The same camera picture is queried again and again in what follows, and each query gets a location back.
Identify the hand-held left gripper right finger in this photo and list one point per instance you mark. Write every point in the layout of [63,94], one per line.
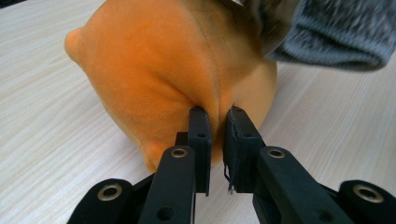
[277,186]

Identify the grey knitted hat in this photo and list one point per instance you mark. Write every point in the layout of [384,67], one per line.
[336,34]

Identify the orange plush toy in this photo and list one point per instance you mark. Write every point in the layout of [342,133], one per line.
[149,62]

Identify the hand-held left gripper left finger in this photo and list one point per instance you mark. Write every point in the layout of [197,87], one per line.
[176,186]

